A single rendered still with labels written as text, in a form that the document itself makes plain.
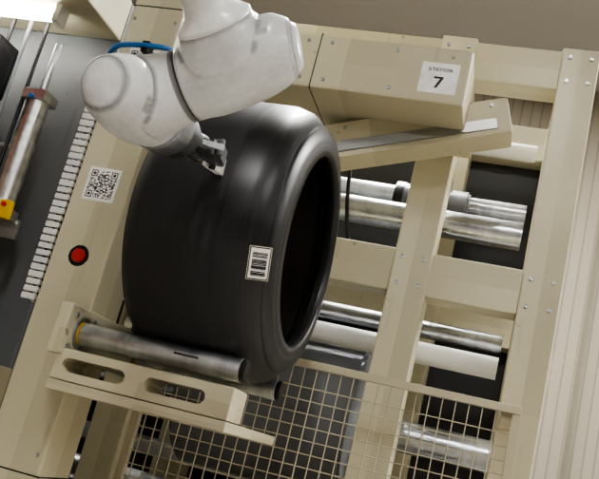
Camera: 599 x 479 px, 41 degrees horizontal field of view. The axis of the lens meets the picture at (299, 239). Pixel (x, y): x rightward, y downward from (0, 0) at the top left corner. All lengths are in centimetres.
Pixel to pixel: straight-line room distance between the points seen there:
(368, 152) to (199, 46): 108
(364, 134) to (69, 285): 84
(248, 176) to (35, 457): 69
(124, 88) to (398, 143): 113
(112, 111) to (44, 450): 83
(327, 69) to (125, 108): 104
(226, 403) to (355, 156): 86
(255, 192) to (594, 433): 438
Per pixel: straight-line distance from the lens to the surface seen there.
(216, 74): 105
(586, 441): 558
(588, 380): 561
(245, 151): 148
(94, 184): 179
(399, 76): 200
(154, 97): 108
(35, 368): 173
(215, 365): 150
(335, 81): 202
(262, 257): 142
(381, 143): 207
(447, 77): 199
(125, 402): 152
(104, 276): 172
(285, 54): 105
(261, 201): 143
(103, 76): 107
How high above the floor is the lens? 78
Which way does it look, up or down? 14 degrees up
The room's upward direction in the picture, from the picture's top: 14 degrees clockwise
